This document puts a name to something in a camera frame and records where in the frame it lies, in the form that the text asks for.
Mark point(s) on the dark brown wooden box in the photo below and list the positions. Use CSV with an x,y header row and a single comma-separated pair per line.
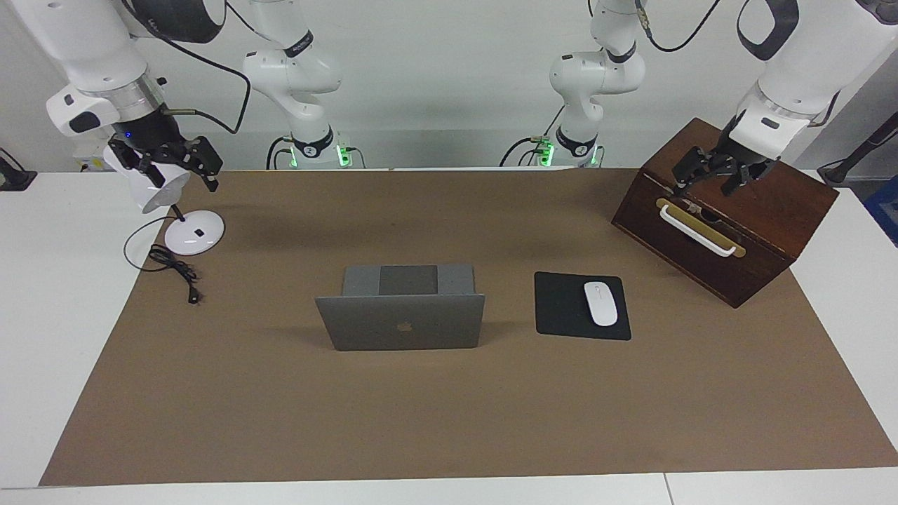
x,y
772,224

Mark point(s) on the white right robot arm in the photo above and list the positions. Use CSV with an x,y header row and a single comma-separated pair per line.
x,y
91,42

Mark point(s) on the black mouse pad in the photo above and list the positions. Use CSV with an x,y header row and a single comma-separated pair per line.
x,y
561,308

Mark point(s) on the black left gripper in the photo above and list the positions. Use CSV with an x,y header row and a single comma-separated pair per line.
x,y
736,154

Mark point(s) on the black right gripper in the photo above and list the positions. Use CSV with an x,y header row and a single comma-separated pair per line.
x,y
154,137

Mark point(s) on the white computer mouse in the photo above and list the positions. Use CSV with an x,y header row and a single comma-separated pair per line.
x,y
601,305

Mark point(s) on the brown table mat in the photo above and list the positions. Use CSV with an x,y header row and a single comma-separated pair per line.
x,y
449,421

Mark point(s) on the blue bin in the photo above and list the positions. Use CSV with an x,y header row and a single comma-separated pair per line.
x,y
885,210

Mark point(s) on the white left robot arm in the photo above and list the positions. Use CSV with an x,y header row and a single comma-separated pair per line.
x,y
814,56

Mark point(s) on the white desk lamp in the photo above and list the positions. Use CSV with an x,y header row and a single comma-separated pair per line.
x,y
196,238

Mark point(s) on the silver apple laptop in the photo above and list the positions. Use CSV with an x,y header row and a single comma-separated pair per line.
x,y
400,322

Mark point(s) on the black stand leg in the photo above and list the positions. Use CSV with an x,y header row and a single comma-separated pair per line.
x,y
859,151

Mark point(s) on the black clamp foot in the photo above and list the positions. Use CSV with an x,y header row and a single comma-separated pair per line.
x,y
14,179

